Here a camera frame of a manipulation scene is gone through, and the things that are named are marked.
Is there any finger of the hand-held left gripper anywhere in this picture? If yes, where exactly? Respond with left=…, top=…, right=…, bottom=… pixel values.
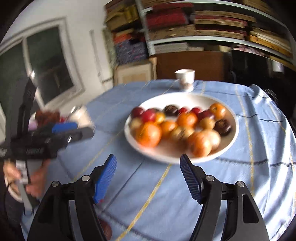
left=45, top=127, right=95, bottom=151
left=35, top=122, right=78, bottom=136

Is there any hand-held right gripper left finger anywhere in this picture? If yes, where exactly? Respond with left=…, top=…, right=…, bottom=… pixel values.
left=27, top=154, right=117, bottom=241

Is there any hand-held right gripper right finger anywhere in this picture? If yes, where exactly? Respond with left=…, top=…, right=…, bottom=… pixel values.
left=180, top=154, right=270, bottom=241

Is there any brown russet pear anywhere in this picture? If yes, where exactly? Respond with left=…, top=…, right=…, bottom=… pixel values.
left=171, top=126, right=195, bottom=142
left=205, top=130, right=221, bottom=151
left=187, top=131, right=212, bottom=157

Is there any white oval plate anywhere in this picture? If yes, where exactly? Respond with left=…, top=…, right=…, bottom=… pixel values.
left=124, top=92, right=240, bottom=164

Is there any orange mandarin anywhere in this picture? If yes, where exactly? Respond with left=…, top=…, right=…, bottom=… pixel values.
left=135, top=123, right=162, bottom=148
left=159, top=120, right=178, bottom=139

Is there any small yellow orange persimmon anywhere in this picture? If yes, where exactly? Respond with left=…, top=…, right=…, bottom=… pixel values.
left=199, top=118, right=216, bottom=130

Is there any large yellow orange persimmon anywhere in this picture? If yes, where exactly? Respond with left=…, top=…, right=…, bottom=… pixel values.
left=177, top=112, right=198, bottom=128

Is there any dark brown passion fruit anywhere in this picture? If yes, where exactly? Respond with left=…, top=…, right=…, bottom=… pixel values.
left=214, top=119, right=232, bottom=136
left=163, top=105, right=178, bottom=116

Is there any small red yellow apple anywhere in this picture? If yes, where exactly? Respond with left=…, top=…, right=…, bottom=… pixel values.
left=129, top=118, right=142, bottom=130
left=154, top=112, right=166, bottom=124

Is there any dark purple plum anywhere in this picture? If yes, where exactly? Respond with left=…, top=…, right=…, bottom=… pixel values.
left=198, top=110, right=215, bottom=120
left=131, top=107, right=145, bottom=118

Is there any person's right hand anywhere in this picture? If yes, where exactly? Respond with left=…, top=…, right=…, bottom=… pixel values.
left=99, top=219, right=113, bottom=240

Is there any person's left hand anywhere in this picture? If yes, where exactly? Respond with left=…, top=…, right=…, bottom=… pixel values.
left=4, top=159, right=52, bottom=202

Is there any cream drink can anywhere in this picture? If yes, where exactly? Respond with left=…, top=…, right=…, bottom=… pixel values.
left=69, top=105, right=96, bottom=130

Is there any blue checked tablecloth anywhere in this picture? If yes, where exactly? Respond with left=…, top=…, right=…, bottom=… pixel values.
left=21, top=79, right=296, bottom=241

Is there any dark glass window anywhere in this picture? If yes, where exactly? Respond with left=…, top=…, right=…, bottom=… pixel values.
left=0, top=19, right=85, bottom=109

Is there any beige framed board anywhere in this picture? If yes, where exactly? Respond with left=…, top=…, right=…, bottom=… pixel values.
left=114, top=61, right=155, bottom=87

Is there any mottled green slab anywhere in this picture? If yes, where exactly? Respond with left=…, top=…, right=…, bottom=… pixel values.
left=103, top=28, right=116, bottom=70

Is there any white paper cup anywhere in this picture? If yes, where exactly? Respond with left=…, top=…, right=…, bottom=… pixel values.
left=174, top=69, right=196, bottom=92

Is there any stack of blue patterned boxes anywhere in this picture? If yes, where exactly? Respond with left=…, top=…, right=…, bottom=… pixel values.
left=113, top=31, right=149, bottom=65

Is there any brown wooden board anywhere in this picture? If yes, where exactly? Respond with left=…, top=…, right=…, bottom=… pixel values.
left=150, top=51, right=232, bottom=81

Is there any stack of tan boxes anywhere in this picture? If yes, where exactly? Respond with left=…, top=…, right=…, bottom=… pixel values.
left=105, top=0, right=144, bottom=32

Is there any white metal shelf unit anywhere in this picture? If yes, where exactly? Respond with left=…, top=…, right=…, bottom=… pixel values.
left=135, top=0, right=296, bottom=67

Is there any shelf of patterned boxes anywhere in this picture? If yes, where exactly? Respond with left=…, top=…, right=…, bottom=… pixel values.
left=143, top=0, right=294, bottom=58

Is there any white wall conduit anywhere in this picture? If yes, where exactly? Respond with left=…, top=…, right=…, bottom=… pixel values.
left=89, top=30, right=109, bottom=82

